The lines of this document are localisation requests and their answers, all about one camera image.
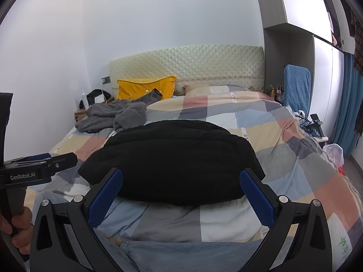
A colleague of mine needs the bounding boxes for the row of small bottles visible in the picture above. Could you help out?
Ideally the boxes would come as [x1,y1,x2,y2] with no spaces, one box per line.
[267,85,285,102]

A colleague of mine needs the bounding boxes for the tangle of black cables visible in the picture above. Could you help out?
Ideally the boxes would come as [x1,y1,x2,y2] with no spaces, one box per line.
[293,110,315,136]

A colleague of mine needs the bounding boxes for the white bag with green print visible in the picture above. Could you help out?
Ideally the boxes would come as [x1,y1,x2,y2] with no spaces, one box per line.
[330,221,356,270]

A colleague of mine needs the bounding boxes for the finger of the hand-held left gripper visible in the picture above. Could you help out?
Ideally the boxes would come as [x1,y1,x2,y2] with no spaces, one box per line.
[11,152,52,165]
[45,152,78,176]

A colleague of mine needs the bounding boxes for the black coat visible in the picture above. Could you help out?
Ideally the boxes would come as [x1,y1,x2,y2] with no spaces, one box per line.
[78,120,265,207]

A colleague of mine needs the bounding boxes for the grey fleece garment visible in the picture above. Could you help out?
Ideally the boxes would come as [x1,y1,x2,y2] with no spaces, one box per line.
[75,100,148,134]

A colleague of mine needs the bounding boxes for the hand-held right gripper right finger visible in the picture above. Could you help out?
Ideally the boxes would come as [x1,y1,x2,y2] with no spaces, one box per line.
[240,168,332,272]

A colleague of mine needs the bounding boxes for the grey white wardrobe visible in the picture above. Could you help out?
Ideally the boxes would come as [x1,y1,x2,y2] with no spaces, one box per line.
[252,0,356,148]

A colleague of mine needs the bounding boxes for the small white table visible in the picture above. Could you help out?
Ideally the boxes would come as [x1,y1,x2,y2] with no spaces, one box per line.
[308,134,329,149]

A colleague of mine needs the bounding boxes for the clear plastic bag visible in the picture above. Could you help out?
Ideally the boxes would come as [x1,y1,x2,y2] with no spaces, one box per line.
[323,143,345,176]

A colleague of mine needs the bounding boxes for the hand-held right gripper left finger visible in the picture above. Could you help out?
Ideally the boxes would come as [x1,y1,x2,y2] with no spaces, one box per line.
[30,168,124,272]

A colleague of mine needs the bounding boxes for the yellow pillow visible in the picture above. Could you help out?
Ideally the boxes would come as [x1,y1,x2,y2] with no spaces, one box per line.
[117,76,178,101]

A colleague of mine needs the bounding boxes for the black bag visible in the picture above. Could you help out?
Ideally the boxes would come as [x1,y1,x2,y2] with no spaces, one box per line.
[86,89,112,106]

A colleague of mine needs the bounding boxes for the black camera device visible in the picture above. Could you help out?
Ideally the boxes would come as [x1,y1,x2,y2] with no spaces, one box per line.
[310,114,324,138]

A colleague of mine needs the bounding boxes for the person's blue jeans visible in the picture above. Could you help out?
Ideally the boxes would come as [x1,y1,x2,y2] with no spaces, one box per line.
[93,227,297,272]

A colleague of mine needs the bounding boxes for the blue curtain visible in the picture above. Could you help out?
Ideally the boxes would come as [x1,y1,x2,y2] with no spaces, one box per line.
[332,52,363,159]

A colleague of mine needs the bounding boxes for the person's left hand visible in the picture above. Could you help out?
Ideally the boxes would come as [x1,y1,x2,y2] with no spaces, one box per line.
[0,206,34,257]

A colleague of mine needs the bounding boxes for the checkered duvet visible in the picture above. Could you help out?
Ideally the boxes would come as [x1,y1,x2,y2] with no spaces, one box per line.
[24,84,355,272]

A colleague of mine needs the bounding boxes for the cream quilted headboard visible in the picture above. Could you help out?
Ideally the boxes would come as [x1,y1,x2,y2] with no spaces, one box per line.
[109,45,265,97]

